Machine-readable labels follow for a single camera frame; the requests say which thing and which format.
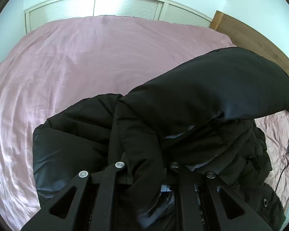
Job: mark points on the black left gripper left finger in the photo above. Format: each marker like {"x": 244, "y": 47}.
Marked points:
{"x": 87, "y": 202}

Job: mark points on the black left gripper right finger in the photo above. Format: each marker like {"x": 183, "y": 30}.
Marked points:
{"x": 206, "y": 202}

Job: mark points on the black puffer coat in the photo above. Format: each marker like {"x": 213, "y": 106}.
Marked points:
{"x": 200, "y": 114}

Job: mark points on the wooden headboard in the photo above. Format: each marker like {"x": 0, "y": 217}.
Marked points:
{"x": 246, "y": 37}

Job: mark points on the pink bed sheet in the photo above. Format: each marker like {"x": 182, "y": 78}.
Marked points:
{"x": 66, "y": 61}

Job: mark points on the white louvered closet doors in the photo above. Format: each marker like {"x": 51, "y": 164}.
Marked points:
{"x": 163, "y": 10}

